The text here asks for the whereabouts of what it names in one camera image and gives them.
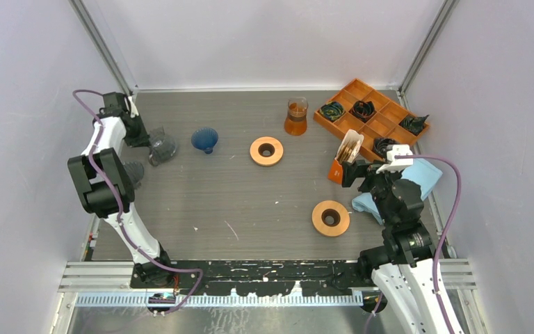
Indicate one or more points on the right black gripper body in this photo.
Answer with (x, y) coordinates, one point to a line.
(377, 184)

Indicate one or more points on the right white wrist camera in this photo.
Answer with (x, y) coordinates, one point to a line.
(395, 156)

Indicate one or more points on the dark folded item right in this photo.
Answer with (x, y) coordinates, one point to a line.
(414, 124)

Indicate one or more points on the blue glass dripper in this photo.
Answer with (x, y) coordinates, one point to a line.
(204, 139)

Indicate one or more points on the dark folded item front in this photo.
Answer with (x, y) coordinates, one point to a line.
(381, 145)

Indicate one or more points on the light blue cloth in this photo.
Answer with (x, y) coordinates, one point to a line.
(422, 172)

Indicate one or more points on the dark folded item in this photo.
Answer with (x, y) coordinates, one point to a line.
(332, 111)
(414, 124)
(363, 110)
(381, 145)

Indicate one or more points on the orange compartment tray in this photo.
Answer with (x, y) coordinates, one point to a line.
(384, 123)

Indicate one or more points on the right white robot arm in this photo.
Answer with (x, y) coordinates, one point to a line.
(406, 267)

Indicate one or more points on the white slotted cable duct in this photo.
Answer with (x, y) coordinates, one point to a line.
(164, 299)

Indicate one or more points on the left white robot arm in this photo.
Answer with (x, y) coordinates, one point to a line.
(106, 186)

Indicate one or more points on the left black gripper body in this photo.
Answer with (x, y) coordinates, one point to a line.
(137, 135)

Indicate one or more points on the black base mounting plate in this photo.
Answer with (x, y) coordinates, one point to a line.
(276, 277)

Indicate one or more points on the amber glass carafe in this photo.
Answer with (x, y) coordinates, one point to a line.
(295, 123)

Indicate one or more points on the orange coffee filter box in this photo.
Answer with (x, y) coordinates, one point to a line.
(347, 152)

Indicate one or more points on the dark folded item back left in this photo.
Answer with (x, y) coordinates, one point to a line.
(332, 111)

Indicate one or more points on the grey glass coffee server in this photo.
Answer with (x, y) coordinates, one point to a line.
(162, 147)

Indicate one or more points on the dark folded item back middle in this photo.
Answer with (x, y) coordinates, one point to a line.
(363, 110)

